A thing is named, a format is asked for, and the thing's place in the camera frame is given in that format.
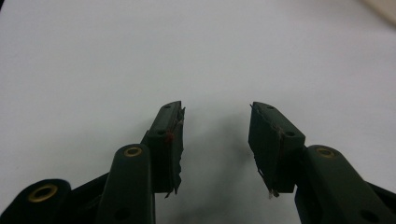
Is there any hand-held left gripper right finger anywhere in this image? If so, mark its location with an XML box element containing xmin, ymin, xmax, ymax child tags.
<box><xmin>247</xmin><ymin>101</ymin><xmax>306</xmax><ymax>200</ymax></box>

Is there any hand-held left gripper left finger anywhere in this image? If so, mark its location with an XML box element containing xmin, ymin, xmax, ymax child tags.
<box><xmin>140</xmin><ymin>100</ymin><xmax>187</xmax><ymax>199</ymax></box>

